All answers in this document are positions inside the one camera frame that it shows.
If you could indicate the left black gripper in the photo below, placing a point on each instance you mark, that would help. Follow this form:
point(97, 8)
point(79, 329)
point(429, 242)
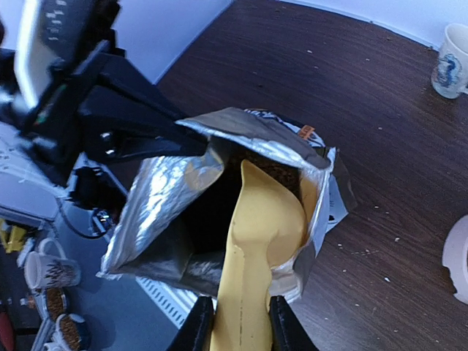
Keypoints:
point(114, 97)

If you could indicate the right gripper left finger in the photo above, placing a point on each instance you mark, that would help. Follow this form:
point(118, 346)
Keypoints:
point(195, 333)

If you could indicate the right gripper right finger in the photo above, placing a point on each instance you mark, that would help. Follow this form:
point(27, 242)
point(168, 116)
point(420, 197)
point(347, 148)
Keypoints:
point(288, 332)

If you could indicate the brown pet food bag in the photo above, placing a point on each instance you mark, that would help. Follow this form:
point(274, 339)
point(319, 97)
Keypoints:
point(173, 227)

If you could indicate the yellow plastic scoop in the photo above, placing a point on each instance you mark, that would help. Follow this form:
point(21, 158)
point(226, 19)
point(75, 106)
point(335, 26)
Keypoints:
point(266, 230)

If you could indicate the pink double pet bowl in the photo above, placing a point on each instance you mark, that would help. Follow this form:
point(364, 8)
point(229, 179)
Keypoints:
point(454, 258)

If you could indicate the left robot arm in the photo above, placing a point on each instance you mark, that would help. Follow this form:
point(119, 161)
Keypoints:
point(22, 166)

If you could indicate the background kibble cup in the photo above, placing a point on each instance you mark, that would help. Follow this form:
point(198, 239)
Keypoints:
point(71, 333)
point(53, 302)

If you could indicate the background patterned mug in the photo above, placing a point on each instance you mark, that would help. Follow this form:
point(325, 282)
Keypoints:
point(49, 267)

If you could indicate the white patterned mug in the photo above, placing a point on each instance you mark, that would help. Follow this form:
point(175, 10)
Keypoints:
point(449, 76)

